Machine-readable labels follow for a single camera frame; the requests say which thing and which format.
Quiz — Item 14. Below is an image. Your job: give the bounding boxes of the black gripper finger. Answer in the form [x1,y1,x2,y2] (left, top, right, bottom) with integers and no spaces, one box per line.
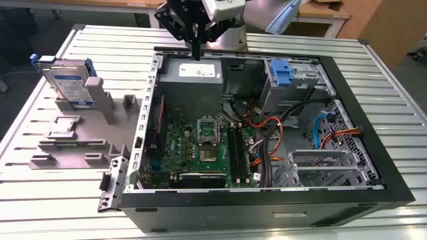
[197,18,242,62]
[154,3,199,61]

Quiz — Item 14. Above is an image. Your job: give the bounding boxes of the hard disk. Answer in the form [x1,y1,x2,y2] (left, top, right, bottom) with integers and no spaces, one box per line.
[30,53,99,110]

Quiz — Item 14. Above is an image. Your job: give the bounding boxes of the red yellow power wire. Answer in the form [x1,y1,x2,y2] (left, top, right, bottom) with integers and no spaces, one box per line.
[321,126,365,149]

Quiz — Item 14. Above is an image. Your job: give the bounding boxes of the metal disk bay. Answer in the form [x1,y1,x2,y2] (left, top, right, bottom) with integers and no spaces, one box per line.
[287,149,371,188]

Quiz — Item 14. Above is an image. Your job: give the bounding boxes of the wooden desk white legs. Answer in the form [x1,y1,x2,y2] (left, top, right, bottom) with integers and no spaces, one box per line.
[31,0,169,29]
[286,0,354,38]

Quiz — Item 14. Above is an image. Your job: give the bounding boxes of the blue drive latch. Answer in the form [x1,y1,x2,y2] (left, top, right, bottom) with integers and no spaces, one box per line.
[270,59,295,88]

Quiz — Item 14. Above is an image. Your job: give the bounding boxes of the grey power supply unit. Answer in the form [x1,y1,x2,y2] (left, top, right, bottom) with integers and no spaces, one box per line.
[155,58,225,121]

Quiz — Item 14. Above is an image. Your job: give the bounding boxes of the grey metal drive cage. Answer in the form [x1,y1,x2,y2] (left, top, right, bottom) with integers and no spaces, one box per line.
[259,57,337,120]

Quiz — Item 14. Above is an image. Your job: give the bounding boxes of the metal socket cover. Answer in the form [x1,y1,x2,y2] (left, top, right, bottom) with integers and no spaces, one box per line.
[195,116,223,146]

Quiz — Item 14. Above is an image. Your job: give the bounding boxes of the green motherboard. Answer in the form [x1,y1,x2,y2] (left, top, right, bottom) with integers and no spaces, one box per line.
[139,109,266,189]

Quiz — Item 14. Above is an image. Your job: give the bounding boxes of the black RAM slot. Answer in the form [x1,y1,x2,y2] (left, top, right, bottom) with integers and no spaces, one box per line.
[226,121,242,185]
[235,121,254,185]

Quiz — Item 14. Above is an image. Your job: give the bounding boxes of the CPU socket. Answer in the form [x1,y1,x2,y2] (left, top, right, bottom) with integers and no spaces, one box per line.
[198,144,223,165]

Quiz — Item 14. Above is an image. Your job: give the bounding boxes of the silver CPU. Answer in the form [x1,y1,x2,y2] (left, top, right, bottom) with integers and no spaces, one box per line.
[51,116,81,134]

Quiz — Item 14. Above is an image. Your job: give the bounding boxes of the grey parts rack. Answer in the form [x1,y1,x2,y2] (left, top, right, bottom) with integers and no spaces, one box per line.
[29,76,146,171]

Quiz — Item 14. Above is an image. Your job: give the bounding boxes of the brown wooden cabinet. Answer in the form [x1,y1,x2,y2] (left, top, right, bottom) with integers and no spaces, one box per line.
[337,0,427,68]

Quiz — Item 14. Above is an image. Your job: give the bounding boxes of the green RAM stick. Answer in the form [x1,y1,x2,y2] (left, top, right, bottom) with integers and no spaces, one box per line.
[53,141,106,147]

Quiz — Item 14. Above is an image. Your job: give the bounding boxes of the black graphics card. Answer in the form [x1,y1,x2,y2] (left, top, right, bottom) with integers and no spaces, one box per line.
[169,171,231,190]

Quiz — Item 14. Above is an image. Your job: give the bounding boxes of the black PC case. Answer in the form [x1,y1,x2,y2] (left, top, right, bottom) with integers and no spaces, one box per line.
[118,44,418,233]

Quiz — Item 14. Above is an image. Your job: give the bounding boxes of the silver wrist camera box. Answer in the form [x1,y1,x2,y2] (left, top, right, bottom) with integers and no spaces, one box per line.
[202,0,247,22]

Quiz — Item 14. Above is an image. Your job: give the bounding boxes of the orange wire bundle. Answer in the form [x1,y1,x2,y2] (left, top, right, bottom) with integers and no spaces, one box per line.
[249,116,286,168]

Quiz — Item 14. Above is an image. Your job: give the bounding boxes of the blue data wire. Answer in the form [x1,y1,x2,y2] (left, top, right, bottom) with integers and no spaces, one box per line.
[313,109,331,151]

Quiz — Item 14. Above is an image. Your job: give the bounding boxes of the black cable bundle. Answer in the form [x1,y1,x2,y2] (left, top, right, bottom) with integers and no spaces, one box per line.
[259,98,337,188]

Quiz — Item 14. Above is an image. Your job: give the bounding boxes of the grey card retention bracket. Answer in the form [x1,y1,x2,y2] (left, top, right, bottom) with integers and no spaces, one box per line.
[97,154,131,214]

